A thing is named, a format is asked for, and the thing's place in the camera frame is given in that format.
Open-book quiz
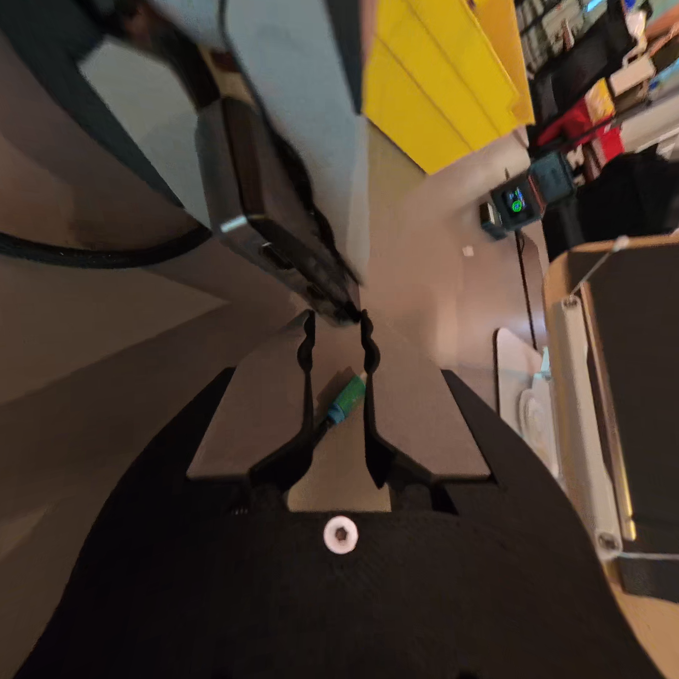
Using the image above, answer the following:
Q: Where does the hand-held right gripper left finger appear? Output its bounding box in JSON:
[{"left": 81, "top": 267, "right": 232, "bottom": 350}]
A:
[{"left": 186, "top": 310, "right": 317, "bottom": 491}]

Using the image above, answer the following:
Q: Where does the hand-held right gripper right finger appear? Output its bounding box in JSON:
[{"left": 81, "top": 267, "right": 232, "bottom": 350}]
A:
[{"left": 360, "top": 310, "right": 491, "bottom": 490}]

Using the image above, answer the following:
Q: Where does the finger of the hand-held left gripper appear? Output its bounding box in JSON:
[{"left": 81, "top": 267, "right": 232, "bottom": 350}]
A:
[
  {"left": 79, "top": 40, "right": 214, "bottom": 225},
  {"left": 223, "top": 0, "right": 373, "bottom": 319}
]

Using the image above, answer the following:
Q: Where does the black HDMI switch hub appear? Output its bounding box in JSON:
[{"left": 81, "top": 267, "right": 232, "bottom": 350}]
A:
[{"left": 0, "top": 98, "right": 364, "bottom": 325}]

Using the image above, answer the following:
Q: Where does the yellow plastic bin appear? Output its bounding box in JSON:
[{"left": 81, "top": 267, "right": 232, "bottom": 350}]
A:
[{"left": 363, "top": 0, "right": 536, "bottom": 176}]

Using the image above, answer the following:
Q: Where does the dark green battery charger case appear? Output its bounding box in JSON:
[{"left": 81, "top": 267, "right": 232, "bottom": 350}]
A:
[{"left": 491, "top": 151, "right": 576, "bottom": 231}]

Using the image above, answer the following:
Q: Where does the red storage bin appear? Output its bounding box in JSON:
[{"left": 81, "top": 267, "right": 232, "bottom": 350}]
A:
[{"left": 537, "top": 98, "right": 624, "bottom": 160}]

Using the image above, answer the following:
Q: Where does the black office chair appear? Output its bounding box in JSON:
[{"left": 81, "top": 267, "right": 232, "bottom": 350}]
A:
[{"left": 544, "top": 151, "right": 679, "bottom": 261}]

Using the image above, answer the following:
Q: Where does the thin black charger cable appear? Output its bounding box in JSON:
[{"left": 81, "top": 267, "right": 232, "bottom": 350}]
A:
[{"left": 513, "top": 228, "right": 538, "bottom": 351}]

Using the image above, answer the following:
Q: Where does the black camera battery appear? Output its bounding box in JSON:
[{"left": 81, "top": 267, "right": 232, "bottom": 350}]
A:
[{"left": 479, "top": 202, "right": 505, "bottom": 240}]

